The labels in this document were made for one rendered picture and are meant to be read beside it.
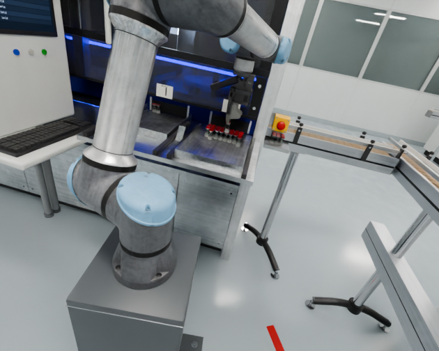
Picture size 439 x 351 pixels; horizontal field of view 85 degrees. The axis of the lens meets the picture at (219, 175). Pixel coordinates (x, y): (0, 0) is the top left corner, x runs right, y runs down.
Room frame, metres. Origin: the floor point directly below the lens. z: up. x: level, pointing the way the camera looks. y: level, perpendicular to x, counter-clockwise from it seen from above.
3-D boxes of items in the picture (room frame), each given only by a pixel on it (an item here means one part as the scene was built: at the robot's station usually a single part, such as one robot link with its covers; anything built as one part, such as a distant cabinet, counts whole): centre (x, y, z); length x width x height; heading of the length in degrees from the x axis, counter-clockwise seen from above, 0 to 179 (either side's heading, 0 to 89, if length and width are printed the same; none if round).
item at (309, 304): (0.91, -0.92, 0.07); 0.50 x 0.08 x 0.14; 84
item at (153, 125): (1.11, 0.36, 0.90); 0.34 x 0.26 x 0.04; 174
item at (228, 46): (0.90, 0.02, 1.30); 0.11 x 0.11 x 0.08; 65
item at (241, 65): (1.00, 0.00, 1.22); 0.08 x 0.08 x 0.05
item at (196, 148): (0.96, 0.03, 0.90); 0.34 x 0.26 x 0.04; 173
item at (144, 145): (1.02, 0.20, 0.87); 0.70 x 0.48 x 0.02; 84
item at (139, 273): (0.39, 0.14, 0.84); 0.15 x 0.15 x 0.10
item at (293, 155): (1.29, -0.39, 0.46); 0.09 x 0.09 x 0.77; 84
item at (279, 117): (1.16, -0.24, 1.00); 0.08 x 0.07 x 0.07; 174
